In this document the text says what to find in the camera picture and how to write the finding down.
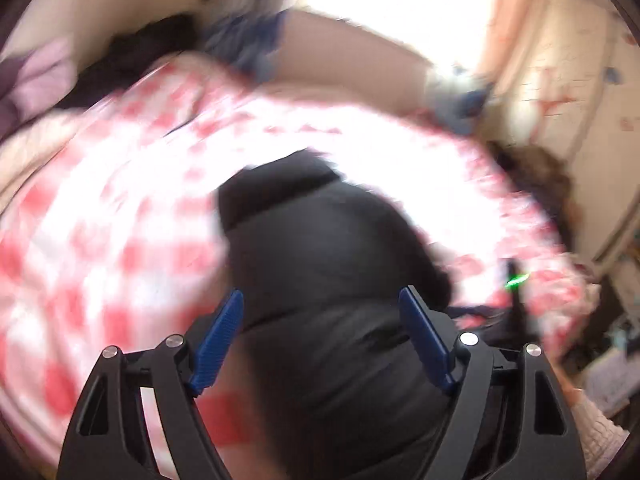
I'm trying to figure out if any bright window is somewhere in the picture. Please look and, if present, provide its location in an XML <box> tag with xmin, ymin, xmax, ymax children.
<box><xmin>300</xmin><ymin>0</ymin><xmax>503</xmax><ymax>68</ymax></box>

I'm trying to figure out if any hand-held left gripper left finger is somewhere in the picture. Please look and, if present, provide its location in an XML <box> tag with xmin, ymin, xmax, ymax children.
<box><xmin>56</xmin><ymin>289</ymin><xmax>246</xmax><ymax>480</ymax></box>

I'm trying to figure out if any black puffer jacket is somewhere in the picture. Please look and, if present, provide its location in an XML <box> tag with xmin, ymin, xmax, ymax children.
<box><xmin>216</xmin><ymin>149</ymin><xmax>483</xmax><ymax>480</ymax></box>

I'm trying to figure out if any dark blue cloth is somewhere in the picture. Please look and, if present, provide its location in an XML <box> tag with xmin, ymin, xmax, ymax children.
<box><xmin>202</xmin><ymin>0</ymin><xmax>292</xmax><ymax>82</ymax></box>

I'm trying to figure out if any black cloth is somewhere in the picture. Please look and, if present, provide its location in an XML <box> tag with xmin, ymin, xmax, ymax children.
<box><xmin>75</xmin><ymin>12</ymin><xmax>202</xmax><ymax>107</ymax></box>

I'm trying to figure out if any person's right forearm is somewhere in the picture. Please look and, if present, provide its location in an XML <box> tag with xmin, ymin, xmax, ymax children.
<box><xmin>565</xmin><ymin>389</ymin><xmax>632</xmax><ymax>480</ymax></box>

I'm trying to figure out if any grey blue cloth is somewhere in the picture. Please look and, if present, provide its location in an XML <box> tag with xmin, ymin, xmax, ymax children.
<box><xmin>424</xmin><ymin>66</ymin><xmax>495</xmax><ymax>137</ymax></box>

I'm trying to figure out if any red white checkered bedsheet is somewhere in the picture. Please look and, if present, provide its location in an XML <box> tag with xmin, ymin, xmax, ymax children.
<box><xmin>0</xmin><ymin>55</ymin><xmax>601</xmax><ymax>476</ymax></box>

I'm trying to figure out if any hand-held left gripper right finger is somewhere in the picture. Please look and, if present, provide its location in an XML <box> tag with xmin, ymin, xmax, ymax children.
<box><xmin>398</xmin><ymin>285</ymin><xmax>587</xmax><ymax>480</ymax></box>

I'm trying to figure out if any beige cloth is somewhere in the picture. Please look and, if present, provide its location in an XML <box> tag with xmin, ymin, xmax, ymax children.
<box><xmin>0</xmin><ymin>115</ymin><xmax>81</xmax><ymax>206</ymax></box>

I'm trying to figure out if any brown fuzzy cloth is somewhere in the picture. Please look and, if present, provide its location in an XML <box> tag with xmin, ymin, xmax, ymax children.
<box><xmin>487</xmin><ymin>142</ymin><xmax>581</xmax><ymax>243</ymax></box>

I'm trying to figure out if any cream wardrobe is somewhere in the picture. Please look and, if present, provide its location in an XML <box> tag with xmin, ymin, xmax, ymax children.
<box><xmin>495</xmin><ymin>0</ymin><xmax>640</xmax><ymax>263</ymax></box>

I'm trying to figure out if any purple cloth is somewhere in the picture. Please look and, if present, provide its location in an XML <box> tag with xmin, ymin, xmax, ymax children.
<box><xmin>0</xmin><ymin>40</ymin><xmax>77</xmax><ymax>137</ymax></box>

